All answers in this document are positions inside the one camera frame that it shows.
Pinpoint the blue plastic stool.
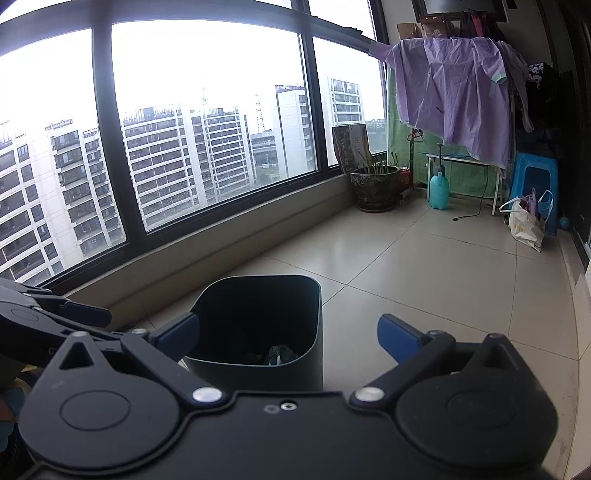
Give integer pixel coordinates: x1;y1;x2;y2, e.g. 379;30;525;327
509;152;562;236

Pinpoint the purple hanging garment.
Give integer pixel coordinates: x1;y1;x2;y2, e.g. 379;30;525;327
368;37;530;170

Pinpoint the black power cable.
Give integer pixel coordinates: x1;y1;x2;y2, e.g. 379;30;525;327
453;165;491;223

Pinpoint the black garment with skull print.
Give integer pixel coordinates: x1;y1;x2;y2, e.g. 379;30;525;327
525;62;560;131

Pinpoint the light blue plastic scrap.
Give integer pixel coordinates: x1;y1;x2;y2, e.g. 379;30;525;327
267;344;299;366

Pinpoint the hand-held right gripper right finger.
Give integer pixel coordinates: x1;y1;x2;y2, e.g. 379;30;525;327
350;314;539;409

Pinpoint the potted plant in dark pot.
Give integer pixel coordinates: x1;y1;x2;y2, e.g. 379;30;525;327
349;148;402;213

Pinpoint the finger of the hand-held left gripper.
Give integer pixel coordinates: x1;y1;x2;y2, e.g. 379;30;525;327
0;278;53;298
0;292;113;330

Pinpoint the dark teal trash bin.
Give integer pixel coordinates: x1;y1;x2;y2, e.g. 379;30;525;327
183;275;324;393

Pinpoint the white folding table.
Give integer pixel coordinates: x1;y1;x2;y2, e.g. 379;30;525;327
425;153;507;216

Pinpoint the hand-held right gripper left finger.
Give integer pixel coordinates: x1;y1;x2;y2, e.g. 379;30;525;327
39;313;227;411

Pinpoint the flat cardboard box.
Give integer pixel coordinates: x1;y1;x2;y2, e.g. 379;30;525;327
332;124;373;174

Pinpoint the teal spray bottle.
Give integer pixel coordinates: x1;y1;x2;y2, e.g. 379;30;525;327
428;143;450;211

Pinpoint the black window frame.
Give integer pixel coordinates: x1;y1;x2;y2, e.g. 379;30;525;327
0;0;393;296

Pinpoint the white shopping bag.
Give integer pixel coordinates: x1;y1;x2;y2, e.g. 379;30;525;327
499;197;547;254

